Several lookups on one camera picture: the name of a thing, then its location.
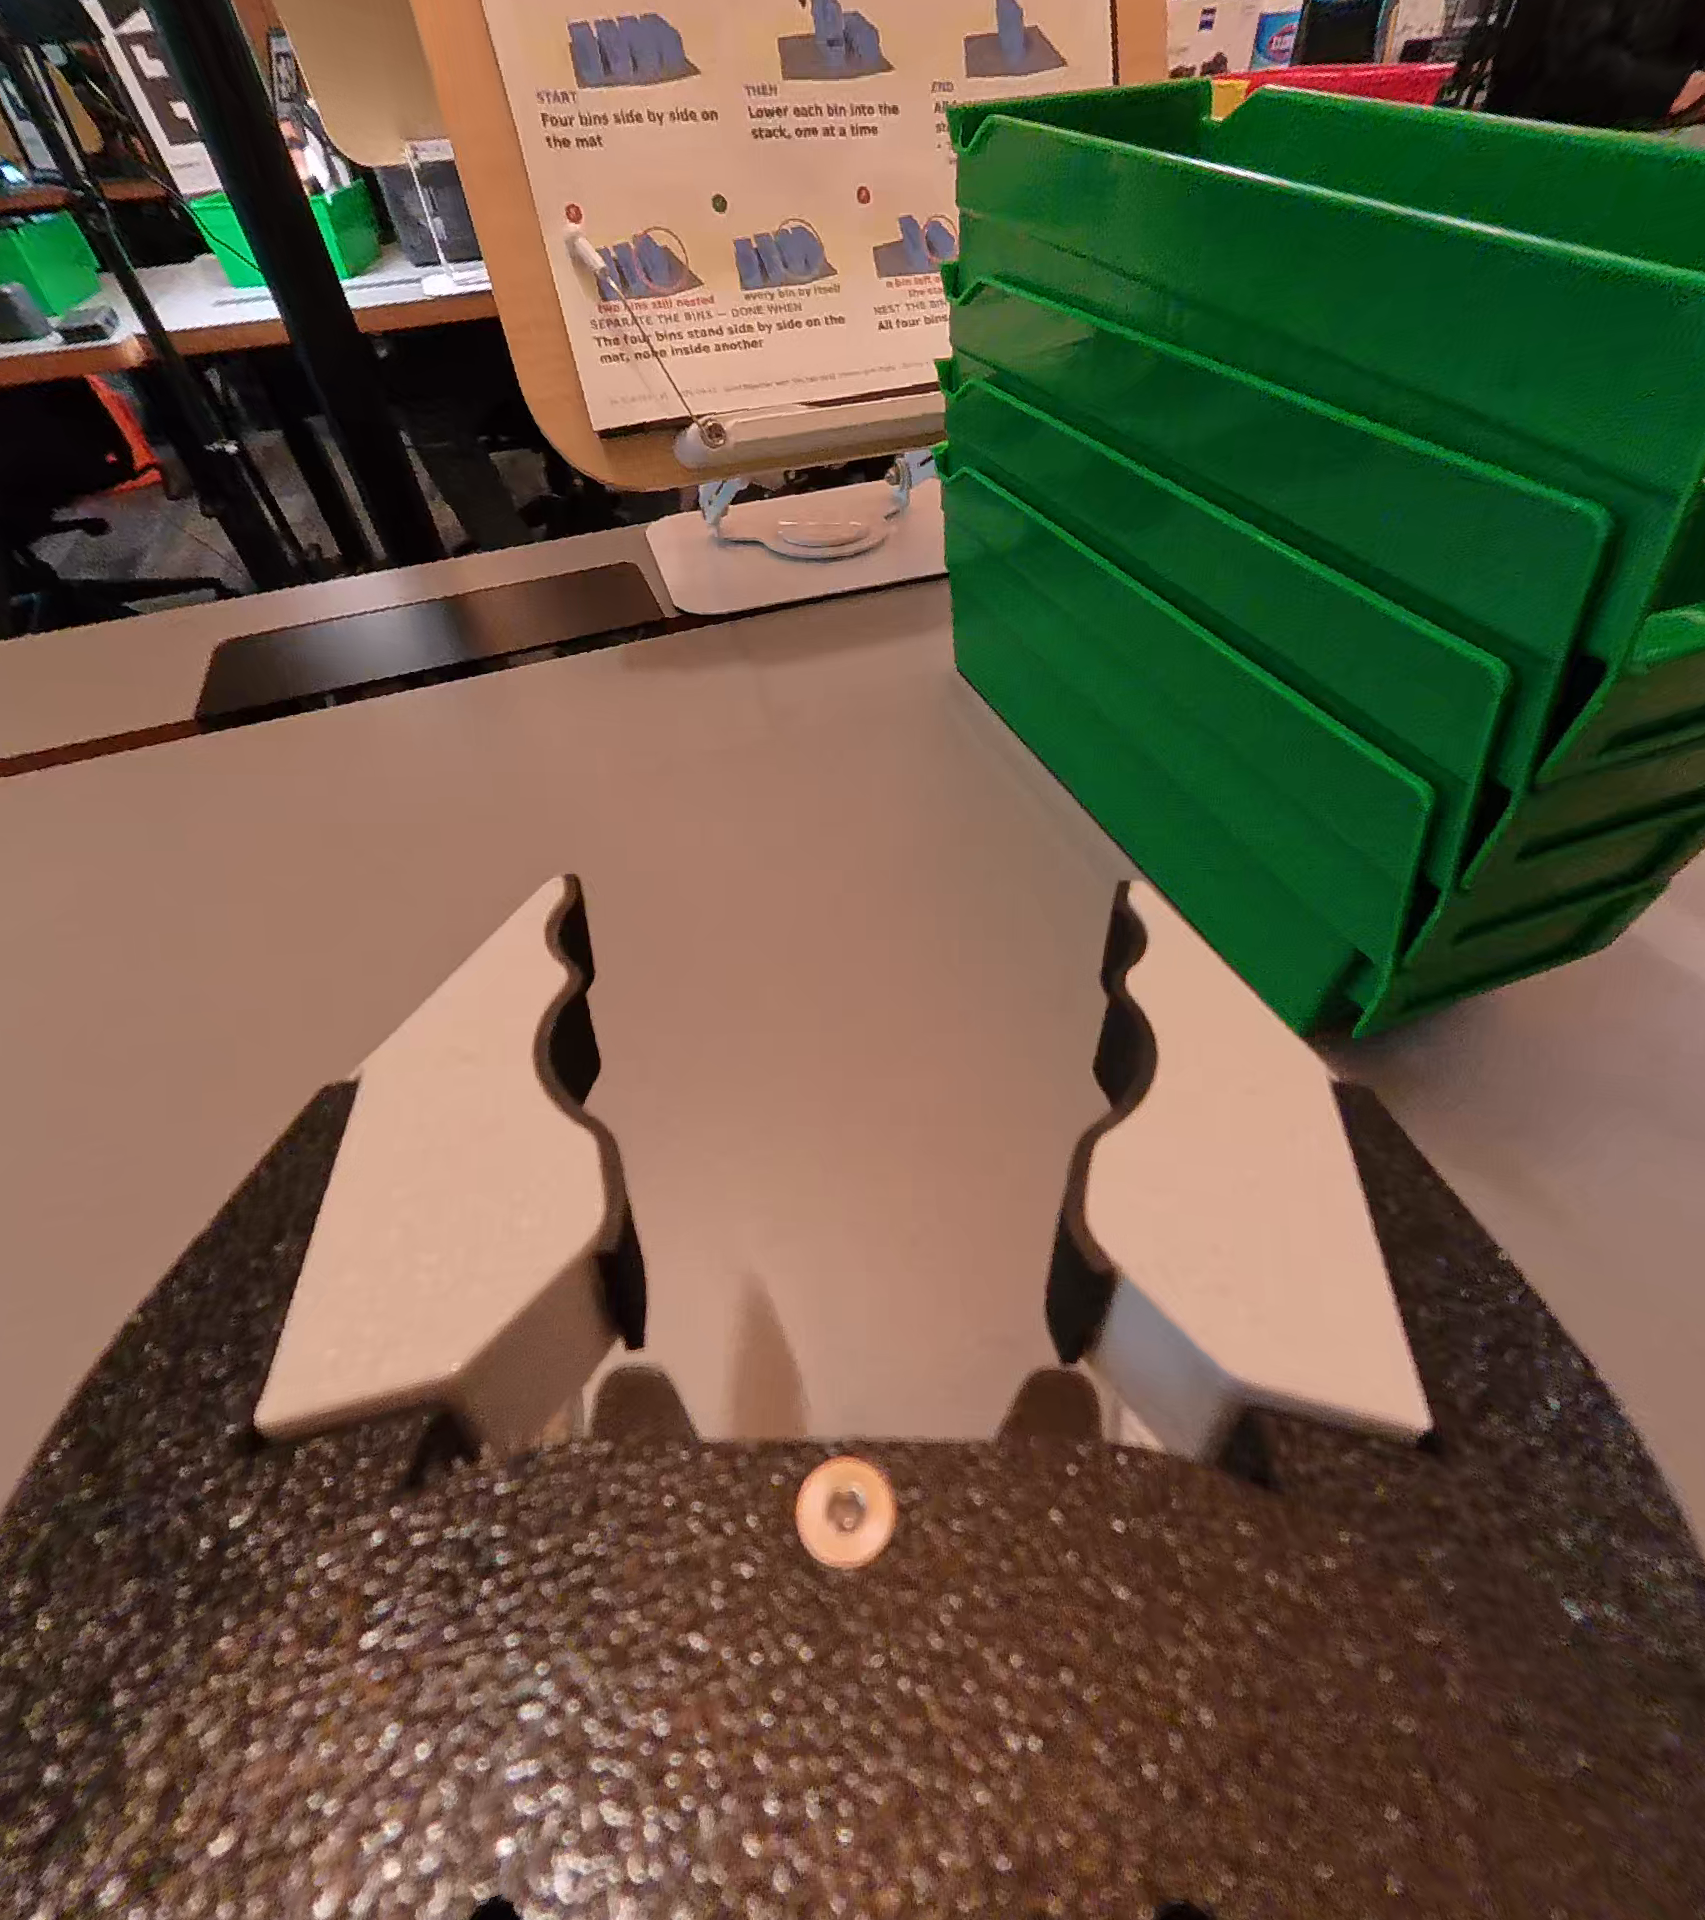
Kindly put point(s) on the red plastic crate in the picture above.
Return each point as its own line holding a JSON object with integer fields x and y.
{"x": 1332, "y": 83}

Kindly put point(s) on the printed instruction sheet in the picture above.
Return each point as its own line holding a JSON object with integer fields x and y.
{"x": 733, "y": 165}

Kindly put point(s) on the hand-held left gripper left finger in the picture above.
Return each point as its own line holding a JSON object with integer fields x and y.
{"x": 447, "y": 1200}

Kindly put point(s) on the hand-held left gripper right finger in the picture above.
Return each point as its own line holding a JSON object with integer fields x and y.
{"x": 1242, "y": 1200}

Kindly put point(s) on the small green tray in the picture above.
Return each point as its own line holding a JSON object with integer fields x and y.
{"x": 297, "y": 232}

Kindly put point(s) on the grey desk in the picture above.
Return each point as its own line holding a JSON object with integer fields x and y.
{"x": 793, "y": 780}

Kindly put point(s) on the green plastic bin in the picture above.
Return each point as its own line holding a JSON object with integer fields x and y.
{"x": 1168, "y": 553}
{"x": 1317, "y": 300}
{"x": 1168, "y": 734}
{"x": 1242, "y": 451}

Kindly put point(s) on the black tripod pole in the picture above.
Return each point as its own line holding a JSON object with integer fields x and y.
{"x": 283, "y": 300}

